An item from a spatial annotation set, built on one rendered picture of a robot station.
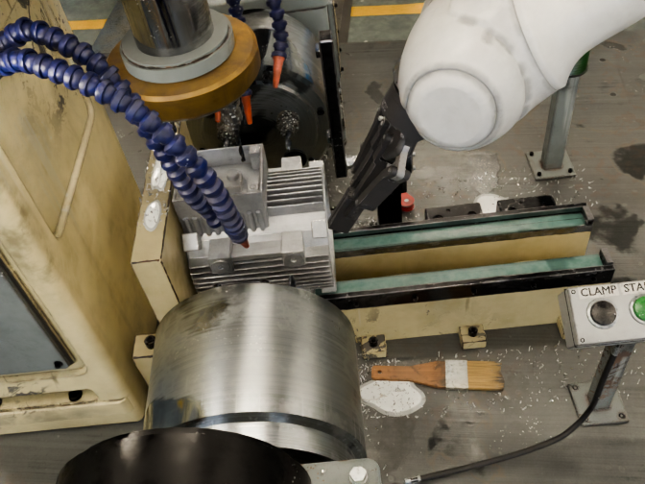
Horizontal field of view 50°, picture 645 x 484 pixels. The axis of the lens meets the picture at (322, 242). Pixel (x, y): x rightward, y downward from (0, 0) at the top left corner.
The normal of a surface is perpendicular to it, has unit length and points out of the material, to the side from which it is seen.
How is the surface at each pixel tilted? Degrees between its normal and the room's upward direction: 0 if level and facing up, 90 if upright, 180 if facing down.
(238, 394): 2
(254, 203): 90
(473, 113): 85
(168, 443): 5
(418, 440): 0
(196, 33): 90
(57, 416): 90
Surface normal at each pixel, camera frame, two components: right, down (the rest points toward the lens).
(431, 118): -0.38, 0.65
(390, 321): 0.05, 0.74
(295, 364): 0.37, -0.63
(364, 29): -0.11, -0.66
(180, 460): 0.13, -0.67
